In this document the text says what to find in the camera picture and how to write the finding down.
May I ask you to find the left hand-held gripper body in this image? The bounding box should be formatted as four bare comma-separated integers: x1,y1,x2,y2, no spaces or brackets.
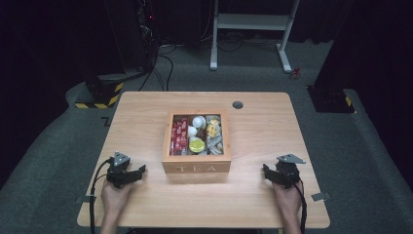
106,151,134,190

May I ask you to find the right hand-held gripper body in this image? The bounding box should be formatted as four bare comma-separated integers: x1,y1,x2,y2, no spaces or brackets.
274,153,307,190

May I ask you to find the wooden tea box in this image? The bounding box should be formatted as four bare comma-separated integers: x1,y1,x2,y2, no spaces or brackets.
161,109,233,175

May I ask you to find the person's left hand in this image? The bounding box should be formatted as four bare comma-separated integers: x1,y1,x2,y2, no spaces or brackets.
100,179,134,216

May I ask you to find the person's right hand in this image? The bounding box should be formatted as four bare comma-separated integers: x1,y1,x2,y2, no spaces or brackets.
272,180,304,218

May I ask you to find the grey tape piece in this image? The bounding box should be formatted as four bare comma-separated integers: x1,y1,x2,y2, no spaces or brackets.
75,194,97,205
310,191,332,202

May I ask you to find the stack of red stick packets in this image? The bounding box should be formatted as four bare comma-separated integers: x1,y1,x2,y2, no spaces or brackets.
169,116,190,157

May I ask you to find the pile of clear tea packets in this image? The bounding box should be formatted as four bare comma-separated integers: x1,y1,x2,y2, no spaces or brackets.
206,114,225,156

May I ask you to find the yellow lid capsule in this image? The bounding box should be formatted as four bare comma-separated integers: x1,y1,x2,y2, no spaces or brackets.
188,138,207,154

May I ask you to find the large white capsule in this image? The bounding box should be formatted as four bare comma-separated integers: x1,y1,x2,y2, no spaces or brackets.
191,115,207,130

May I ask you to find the black yellow striped base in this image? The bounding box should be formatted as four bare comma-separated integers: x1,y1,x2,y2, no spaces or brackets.
74,72,126,110

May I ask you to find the black stand base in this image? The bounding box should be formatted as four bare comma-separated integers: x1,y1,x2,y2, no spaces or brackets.
306,84,357,114

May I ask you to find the red floor object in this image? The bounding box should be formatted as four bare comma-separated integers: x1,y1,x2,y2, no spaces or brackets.
289,66,302,81

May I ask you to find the dark equipment rack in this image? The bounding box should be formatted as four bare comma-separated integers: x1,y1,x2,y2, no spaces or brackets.
134,0,162,73

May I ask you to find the white metal stand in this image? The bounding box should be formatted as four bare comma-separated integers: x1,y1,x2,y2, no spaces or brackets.
209,0,302,74

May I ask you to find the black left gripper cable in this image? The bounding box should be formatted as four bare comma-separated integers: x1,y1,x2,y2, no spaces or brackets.
89,158,114,234

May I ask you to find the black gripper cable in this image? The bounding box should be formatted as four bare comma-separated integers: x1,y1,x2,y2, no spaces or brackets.
89,158,114,234
293,179,309,234

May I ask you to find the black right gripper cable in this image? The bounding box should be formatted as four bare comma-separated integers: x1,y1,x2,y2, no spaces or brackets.
293,179,309,234

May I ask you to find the black floor cable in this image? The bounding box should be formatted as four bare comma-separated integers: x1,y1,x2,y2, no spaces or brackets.
137,53,175,93

